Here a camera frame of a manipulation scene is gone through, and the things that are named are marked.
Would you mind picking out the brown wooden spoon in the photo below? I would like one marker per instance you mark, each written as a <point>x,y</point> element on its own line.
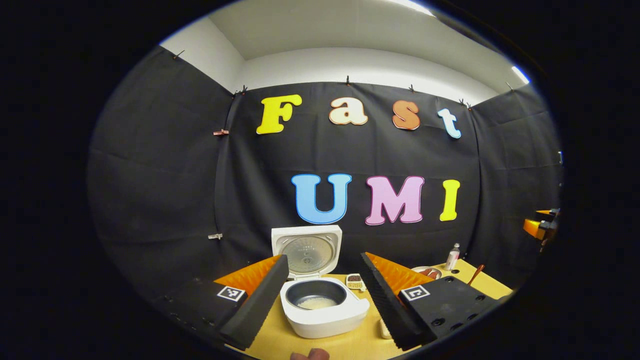
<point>476,274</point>

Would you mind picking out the ceiling light strip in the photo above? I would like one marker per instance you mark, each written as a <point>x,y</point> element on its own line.
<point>520,75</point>

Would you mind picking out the red cloth clip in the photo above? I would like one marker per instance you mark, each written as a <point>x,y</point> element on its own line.
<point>221,132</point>

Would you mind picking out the white plate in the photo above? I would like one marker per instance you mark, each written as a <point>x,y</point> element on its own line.
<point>415,270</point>

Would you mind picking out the white rice cooker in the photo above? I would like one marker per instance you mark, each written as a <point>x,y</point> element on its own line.
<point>325,322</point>

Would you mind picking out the small clear bottle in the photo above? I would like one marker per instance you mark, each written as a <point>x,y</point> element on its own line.
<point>452,257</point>

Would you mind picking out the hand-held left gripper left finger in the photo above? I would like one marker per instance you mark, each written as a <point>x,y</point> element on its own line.
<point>255,310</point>

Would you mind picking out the white rice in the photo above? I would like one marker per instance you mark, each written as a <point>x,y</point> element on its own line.
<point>317,302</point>

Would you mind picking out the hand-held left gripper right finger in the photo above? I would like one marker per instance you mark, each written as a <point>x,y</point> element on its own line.
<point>387,310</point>

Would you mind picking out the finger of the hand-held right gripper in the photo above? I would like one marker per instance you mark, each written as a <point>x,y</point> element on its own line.
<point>532,228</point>
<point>547,214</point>

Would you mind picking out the white divided grain dish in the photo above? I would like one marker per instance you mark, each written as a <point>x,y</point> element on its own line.
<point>354,282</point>

